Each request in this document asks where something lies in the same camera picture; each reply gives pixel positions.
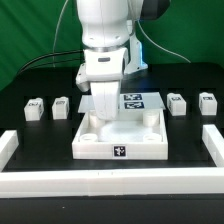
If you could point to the white U-shaped fence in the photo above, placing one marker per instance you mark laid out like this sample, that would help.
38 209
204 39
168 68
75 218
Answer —
50 173

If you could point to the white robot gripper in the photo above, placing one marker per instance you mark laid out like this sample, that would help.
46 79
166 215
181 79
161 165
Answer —
102 73

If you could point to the white sheet with markers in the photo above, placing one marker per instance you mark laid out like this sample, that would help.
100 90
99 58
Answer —
130 101

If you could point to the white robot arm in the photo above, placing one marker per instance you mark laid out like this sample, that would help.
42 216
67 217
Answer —
112 50

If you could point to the white square tabletop part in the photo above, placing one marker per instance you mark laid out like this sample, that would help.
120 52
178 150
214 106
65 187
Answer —
134 135

